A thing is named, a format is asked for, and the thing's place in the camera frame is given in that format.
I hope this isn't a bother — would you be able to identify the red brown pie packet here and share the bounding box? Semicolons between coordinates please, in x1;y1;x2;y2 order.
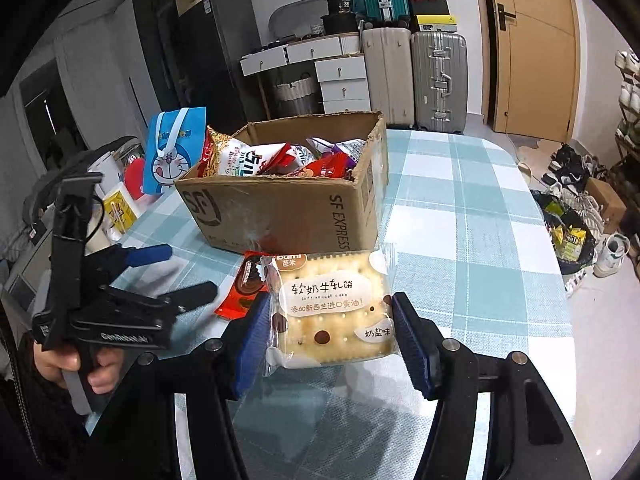
214;251;275;322

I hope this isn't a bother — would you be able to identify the red pouch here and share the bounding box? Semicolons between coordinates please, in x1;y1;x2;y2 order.
124;157;147;198

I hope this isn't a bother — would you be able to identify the cream biscuit packet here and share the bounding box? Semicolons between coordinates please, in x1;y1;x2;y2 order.
264;249;398;378

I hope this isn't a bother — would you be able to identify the red barcode snack packet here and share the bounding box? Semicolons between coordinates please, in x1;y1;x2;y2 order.
295;154;351;180

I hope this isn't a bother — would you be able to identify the beige suitcase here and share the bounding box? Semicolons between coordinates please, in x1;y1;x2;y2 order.
361;25;416;128

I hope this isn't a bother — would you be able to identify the black refrigerator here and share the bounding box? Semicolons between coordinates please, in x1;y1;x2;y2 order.
177;0;263;133

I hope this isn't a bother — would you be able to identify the person's left forearm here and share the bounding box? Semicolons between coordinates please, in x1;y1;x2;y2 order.
0;330;101;480

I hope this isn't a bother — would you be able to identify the white electric kettle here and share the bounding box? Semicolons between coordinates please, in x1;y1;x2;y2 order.
90;155;125;198

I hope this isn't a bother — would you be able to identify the brown cardboard box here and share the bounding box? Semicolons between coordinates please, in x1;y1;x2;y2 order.
174;110;390;253

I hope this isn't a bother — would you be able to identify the black garbage bag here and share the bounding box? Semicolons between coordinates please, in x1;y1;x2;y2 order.
532;190;598;276

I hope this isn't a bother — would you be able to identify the yellow black shoe box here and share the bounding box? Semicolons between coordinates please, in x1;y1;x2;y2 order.
415;14;458;33

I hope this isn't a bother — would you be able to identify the white orange snack packet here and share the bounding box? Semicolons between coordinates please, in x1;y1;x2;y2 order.
198;127;251;177

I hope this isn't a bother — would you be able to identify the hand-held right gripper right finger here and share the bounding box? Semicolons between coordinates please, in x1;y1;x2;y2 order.
390;290;608;480

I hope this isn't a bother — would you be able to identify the white purple snack packet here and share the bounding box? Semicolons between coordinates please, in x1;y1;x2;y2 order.
306;137;368;171

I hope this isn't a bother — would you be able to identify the shoe rack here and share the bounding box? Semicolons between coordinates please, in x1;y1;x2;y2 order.
612;50;640;191

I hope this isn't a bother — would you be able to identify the yellow drink carton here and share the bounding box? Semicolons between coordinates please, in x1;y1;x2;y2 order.
102;182;138;233

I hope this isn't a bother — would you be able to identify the small brown carton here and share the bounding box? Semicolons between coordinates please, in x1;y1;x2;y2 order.
582;176;628;235

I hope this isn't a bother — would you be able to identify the wooden door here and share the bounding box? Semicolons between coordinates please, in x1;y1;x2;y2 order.
484;0;582;143

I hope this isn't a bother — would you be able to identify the white drawer desk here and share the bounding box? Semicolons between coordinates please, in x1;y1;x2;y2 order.
239;32;373;116

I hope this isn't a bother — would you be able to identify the plain black shoe box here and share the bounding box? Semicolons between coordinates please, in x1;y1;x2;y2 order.
410;0;450;17

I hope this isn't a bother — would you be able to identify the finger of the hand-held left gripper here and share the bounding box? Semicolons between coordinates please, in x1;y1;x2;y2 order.
100;243;173;276
107;281;219;317

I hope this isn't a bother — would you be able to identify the grey chair back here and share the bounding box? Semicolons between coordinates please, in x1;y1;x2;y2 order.
268;0;331;36

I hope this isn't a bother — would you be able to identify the white side cabinet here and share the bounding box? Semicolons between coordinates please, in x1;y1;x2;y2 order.
0;230;56;311

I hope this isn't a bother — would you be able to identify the person's left hand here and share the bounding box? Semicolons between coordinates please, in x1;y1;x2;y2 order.
32;345;126;393

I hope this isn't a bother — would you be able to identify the woven laundry basket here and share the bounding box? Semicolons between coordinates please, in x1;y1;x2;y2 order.
274;74;321;116

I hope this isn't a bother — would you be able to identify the silver suitcase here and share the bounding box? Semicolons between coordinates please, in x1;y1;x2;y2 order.
411;31;469;135

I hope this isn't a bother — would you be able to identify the blue cartoon tote bag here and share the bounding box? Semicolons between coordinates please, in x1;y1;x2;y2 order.
143;106;207;196

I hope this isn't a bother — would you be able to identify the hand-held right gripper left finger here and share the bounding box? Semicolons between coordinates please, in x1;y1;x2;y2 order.
75;291;273;480

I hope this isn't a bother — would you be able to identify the black white sneaker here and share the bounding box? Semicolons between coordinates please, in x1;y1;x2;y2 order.
542;144;596;196

